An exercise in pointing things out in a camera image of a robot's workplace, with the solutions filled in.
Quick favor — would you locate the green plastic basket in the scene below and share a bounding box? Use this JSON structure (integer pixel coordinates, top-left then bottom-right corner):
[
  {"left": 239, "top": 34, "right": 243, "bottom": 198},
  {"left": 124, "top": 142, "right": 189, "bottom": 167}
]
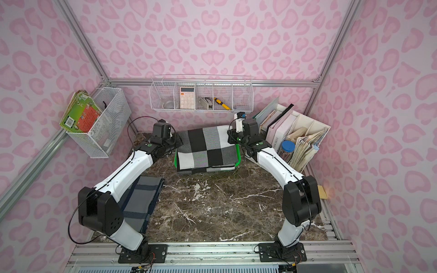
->
[{"left": 174, "top": 144, "right": 241, "bottom": 174}]

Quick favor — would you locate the dark grey striped scarf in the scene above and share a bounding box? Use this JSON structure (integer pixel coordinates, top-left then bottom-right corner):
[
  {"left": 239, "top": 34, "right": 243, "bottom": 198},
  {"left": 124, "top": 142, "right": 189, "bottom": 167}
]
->
[{"left": 118, "top": 176, "right": 165, "bottom": 234}]

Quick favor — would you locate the pencil tube with blue lid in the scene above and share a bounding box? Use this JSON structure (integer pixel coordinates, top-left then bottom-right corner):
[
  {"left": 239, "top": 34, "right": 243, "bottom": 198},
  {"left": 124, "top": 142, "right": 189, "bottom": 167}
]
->
[{"left": 278, "top": 140, "right": 295, "bottom": 163}]

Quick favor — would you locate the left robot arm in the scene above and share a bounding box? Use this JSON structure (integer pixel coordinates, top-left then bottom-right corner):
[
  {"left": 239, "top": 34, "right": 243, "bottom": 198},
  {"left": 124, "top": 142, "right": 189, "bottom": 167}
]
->
[{"left": 74, "top": 119, "right": 182, "bottom": 257}]

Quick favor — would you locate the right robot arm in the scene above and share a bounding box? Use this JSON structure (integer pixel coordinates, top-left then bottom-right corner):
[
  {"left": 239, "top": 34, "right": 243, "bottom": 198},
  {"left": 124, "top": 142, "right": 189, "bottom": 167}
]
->
[{"left": 228, "top": 112, "right": 322, "bottom": 250}]

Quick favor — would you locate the white plastic file organizer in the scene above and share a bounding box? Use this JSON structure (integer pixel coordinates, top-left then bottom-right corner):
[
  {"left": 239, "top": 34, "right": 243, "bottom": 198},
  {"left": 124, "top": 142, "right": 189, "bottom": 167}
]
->
[{"left": 253, "top": 101, "right": 331, "bottom": 172}]

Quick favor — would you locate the pink book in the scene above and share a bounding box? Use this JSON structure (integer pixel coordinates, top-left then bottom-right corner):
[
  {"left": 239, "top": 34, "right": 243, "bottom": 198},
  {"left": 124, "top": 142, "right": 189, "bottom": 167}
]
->
[{"left": 266, "top": 112, "right": 298, "bottom": 151}]

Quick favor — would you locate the pink white calculator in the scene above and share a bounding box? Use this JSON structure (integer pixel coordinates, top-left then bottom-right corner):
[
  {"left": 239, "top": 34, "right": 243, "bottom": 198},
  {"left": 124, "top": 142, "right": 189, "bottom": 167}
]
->
[{"left": 179, "top": 86, "right": 195, "bottom": 109}]

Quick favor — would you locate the white wire wall shelf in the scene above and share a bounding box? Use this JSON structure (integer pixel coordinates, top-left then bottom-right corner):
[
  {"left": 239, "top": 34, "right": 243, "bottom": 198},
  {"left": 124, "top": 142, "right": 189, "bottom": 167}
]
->
[{"left": 149, "top": 78, "right": 254, "bottom": 112}]

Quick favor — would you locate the stack of worn papers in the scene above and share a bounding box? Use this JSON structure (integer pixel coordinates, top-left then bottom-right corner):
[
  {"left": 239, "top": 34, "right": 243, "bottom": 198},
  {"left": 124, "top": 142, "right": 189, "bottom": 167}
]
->
[{"left": 289, "top": 129, "right": 327, "bottom": 172}]

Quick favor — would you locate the green red booklet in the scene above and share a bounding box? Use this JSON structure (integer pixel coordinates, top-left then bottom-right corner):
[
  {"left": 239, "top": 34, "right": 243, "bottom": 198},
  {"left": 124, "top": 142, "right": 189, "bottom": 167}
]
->
[{"left": 59, "top": 90, "right": 102, "bottom": 133}]

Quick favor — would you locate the small grey stapler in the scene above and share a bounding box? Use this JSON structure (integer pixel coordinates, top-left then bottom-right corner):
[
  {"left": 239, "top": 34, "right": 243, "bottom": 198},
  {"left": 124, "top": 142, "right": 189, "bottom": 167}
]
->
[{"left": 198, "top": 97, "right": 213, "bottom": 110}]

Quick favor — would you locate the yellow sticky note pad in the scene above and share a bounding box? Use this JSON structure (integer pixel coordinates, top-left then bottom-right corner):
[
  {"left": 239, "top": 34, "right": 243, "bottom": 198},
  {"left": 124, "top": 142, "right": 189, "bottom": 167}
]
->
[{"left": 318, "top": 185, "right": 328, "bottom": 200}]

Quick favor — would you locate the teal zip folder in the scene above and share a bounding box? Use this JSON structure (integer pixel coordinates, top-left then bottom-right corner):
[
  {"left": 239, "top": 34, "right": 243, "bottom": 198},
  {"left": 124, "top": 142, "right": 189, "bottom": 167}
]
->
[{"left": 253, "top": 98, "right": 279, "bottom": 127}]

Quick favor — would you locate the black white checkered scarf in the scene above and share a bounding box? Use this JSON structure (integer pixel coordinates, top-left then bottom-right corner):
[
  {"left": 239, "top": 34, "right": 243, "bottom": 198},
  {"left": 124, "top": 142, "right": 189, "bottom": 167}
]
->
[{"left": 175, "top": 125, "right": 233, "bottom": 154}]

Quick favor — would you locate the white mesh wall basket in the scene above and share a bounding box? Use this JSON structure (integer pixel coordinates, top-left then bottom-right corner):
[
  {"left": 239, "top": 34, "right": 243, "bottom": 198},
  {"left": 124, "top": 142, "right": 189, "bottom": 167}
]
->
[{"left": 66, "top": 87, "right": 132, "bottom": 158}]

